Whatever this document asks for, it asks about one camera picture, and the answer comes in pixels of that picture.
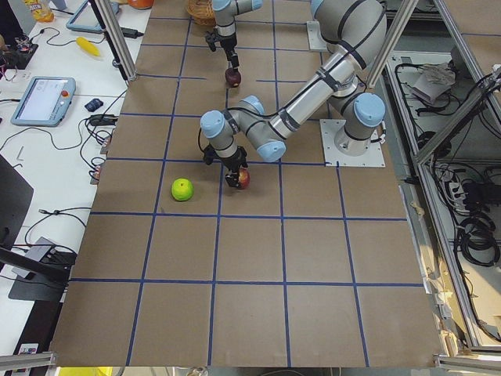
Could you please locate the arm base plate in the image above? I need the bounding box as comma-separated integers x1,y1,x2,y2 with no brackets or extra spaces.
319,119,386,168
306,20,327,52

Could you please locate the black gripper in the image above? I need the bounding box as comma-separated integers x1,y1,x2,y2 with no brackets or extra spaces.
221,146,247,187
221,33,240,71

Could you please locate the aluminium frame post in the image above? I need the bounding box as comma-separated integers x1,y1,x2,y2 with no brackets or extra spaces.
90,0,137,82

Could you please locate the black monitor stand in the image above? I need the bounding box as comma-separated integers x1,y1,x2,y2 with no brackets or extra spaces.
1,158,69,302

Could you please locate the dark checkered pouch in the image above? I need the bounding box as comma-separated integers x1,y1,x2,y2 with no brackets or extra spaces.
85,98,103,112

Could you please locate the yellow toy corn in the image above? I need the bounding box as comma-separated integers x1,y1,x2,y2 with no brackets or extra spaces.
75,37,101,57

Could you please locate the orange round object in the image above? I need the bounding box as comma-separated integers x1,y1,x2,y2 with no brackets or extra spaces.
128,0,154,10

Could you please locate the red yellow apple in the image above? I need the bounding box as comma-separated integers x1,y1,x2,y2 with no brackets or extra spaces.
236,168,251,190

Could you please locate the green apple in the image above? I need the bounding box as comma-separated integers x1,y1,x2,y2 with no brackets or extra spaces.
171,178,194,202

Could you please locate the blue teach pendant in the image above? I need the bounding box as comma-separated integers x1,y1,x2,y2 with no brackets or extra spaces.
11,76,76,127
66,1,103,34

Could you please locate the wicker basket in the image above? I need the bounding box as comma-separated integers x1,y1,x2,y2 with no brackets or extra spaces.
186,0,216,27

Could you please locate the grey usb hub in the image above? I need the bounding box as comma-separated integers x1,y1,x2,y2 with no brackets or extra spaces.
13,237,77,281

